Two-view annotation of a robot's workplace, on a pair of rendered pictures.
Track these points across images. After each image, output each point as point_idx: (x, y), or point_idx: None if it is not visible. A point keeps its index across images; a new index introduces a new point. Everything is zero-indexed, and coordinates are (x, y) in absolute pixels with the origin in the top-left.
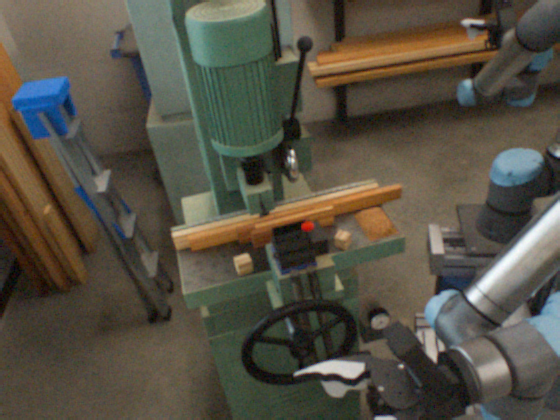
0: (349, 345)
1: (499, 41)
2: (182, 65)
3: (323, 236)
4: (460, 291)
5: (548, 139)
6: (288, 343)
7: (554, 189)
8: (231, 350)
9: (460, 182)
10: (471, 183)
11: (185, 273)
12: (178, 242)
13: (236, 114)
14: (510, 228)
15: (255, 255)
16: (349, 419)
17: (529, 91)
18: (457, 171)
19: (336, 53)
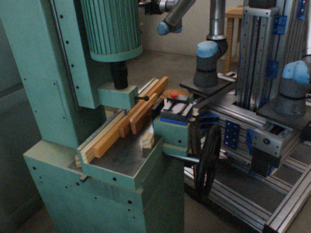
0: (219, 152)
1: (157, 7)
2: (35, 22)
3: (185, 96)
4: (205, 120)
5: (129, 82)
6: (209, 163)
7: (221, 54)
8: (151, 213)
9: (112, 110)
10: (117, 109)
11: (115, 169)
12: (88, 156)
13: (129, 24)
14: (215, 77)
15: (142, 136)
16: (181, 227)
17: (181, 24)
18: (107, 107)
19: None
